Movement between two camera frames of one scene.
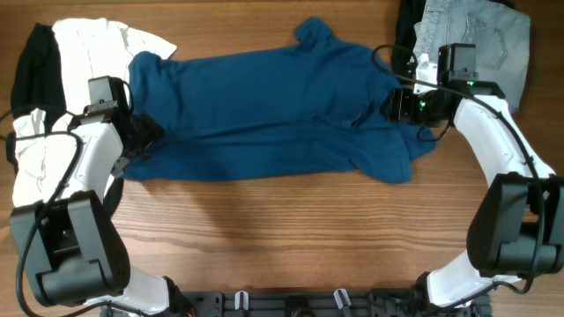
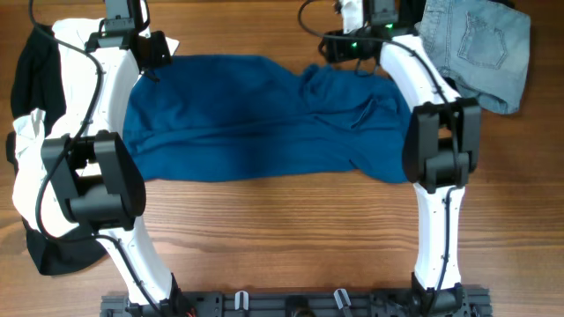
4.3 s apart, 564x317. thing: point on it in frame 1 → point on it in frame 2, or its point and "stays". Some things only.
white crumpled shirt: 90,48 stays
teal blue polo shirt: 316,103 stays
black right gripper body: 415,109 → 345,49
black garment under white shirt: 38,83 stays
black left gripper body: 146,133 → 159,51
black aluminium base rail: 299,304 stays
